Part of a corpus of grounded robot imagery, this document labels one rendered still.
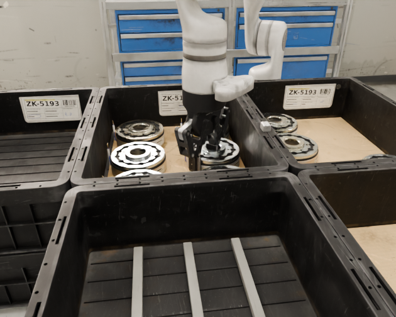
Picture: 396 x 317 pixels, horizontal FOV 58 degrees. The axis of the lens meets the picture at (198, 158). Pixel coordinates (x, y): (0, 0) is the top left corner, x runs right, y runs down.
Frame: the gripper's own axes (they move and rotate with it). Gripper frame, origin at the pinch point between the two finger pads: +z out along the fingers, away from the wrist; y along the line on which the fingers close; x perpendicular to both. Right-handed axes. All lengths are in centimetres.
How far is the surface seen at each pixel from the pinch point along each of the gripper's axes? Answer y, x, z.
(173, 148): -3.0, -10.3, 2.2
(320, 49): -214, -53, 25
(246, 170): 10.0, 14.5, -7.8
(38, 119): 9.8, -39.0, -1.4
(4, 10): -108, -283, 6
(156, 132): -1.7, -13.7, -1.0
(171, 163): 2.2, -6.3, 2.2
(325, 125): -34.0, 11.5, 2.2
